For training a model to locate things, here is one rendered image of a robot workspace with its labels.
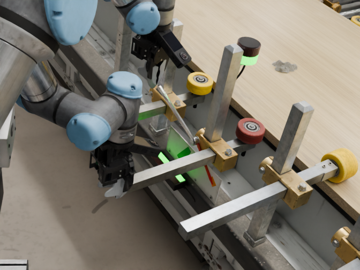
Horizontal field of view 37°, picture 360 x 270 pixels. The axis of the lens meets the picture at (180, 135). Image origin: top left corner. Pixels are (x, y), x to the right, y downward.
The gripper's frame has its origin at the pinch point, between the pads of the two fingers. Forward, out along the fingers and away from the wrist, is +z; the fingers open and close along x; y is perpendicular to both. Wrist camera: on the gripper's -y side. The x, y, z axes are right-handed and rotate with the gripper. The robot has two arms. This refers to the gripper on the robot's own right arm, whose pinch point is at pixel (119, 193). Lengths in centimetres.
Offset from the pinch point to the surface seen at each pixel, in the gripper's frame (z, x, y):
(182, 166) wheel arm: -3.7, 1.5, -17.7
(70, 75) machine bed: 63, -135, -52
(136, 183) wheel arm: -3.2, 1.5, -3.8
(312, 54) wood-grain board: -9, -23, -90
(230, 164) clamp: -2.2, 5.1, -31.6
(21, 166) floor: 82, -100, -12
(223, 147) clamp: -4.9, 0.9, -31.6
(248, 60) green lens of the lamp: -31.3, -1.3, -34.4
